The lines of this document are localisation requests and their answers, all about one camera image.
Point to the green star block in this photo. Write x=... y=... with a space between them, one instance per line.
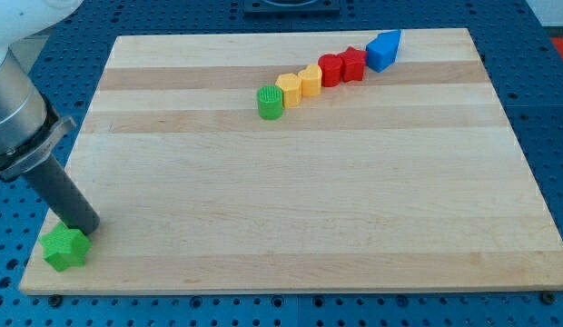
x=65 y=247

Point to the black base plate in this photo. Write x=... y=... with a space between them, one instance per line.
x=251 y=7

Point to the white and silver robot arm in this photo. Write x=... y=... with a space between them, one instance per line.
x=30 y=127

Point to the green cylinder block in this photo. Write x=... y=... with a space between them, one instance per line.
x=269 y=102

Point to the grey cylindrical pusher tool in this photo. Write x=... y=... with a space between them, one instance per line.
x=55 y=187

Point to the blue pentagon block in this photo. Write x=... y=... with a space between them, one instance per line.
x=382 y=51

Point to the wooden board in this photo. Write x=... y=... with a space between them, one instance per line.
x=411 y=180

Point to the yellow hexagon block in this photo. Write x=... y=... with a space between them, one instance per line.
x=290 y=85

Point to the yellow heart block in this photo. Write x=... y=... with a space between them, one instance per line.
x=311 y=80

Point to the red star block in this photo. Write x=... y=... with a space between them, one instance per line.
x=354 y=64

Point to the red rounded block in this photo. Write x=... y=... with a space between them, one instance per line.
x=331 y=66

